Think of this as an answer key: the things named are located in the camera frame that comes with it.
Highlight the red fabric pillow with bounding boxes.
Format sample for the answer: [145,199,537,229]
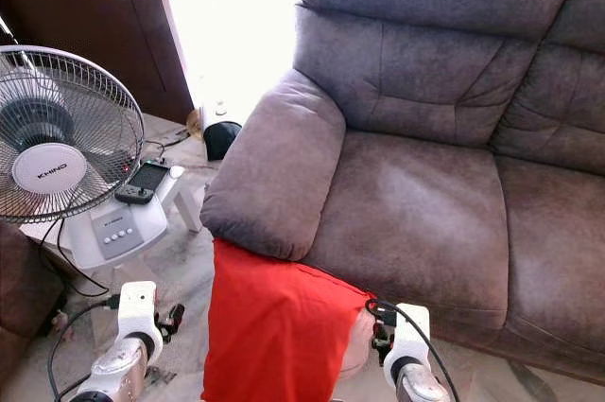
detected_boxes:
[201,236,379,402]

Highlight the black handheld device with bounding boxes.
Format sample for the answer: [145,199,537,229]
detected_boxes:
[113,160,171,206]

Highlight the dark brown armchair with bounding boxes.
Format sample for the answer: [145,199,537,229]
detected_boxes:
[0,222,62,370]

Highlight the small black and white speaker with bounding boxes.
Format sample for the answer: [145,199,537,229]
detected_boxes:
[201,99,244,162]

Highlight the white table fan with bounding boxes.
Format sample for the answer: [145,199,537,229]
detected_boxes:
[0,44,181,271]

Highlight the dark brown wooden door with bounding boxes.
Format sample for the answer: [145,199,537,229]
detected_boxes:
[0,0,195,124]

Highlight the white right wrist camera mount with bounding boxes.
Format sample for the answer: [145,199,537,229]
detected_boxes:
[385,303,431,370]

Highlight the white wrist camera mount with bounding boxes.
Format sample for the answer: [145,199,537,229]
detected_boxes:
[385,303,431,370]
[116,281,160,341]

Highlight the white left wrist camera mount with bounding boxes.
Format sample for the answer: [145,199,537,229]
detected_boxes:
[116,281,160,341]

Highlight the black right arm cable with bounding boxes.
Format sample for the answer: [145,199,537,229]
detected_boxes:
[367,298,464,402]

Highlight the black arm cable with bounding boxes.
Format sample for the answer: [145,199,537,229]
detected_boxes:
[47,296,122,402]
[367,298,464,402]

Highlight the black fan power cable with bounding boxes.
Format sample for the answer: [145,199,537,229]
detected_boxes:
[38,220,114,297]

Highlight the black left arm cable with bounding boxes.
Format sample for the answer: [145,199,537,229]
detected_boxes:
[47,296,122,402]

